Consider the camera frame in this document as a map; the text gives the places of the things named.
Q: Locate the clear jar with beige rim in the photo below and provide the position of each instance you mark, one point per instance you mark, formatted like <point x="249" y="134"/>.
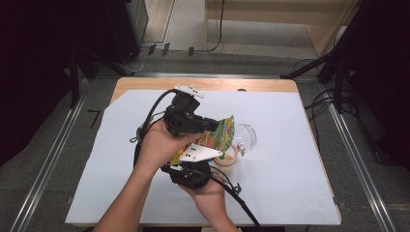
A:
<point x="227" y="162"/>

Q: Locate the metal cross rail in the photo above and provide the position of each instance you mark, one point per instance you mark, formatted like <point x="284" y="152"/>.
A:
<point x="241" y="75"/>

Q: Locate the metal floor rail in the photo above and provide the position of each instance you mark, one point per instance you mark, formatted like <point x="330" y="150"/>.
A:
<point x="357" y="164"/>
<point x="48" y="164"/>

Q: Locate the black slanted stand leg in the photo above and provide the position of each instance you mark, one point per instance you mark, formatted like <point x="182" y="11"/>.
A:
<point x="316" y="63"/>

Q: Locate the yellow green spout pouch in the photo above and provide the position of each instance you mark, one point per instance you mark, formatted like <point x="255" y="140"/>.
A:
<point x="222" y="135"/>

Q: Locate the person's right hand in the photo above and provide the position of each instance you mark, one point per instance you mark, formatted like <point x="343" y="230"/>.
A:
<point x="209" y="199"/>

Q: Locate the white table mat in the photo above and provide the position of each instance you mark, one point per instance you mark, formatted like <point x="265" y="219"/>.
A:
<point x="290" y="193"/>

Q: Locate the light wooden shelf unit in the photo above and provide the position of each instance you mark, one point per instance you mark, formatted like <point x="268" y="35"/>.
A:
<point x="325" y="29"/>

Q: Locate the black upright stand post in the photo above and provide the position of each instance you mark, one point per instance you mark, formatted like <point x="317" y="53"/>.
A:
<point x="74" y="83"/>

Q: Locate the black cabinet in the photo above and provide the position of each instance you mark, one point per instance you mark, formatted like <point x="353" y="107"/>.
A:
<point x="122" y="29"/>

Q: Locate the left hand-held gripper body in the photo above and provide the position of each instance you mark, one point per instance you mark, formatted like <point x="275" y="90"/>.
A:
<point x="180" y="119"/>

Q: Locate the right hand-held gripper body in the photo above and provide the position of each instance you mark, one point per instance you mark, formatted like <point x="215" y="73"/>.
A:
<point x="193" y="177"/>

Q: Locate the person's left hand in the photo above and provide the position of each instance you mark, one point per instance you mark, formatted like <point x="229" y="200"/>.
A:
<point x="158" y="148"/>

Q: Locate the wooden table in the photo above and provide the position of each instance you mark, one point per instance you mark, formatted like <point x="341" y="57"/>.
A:
<point x="257" y="83"/>

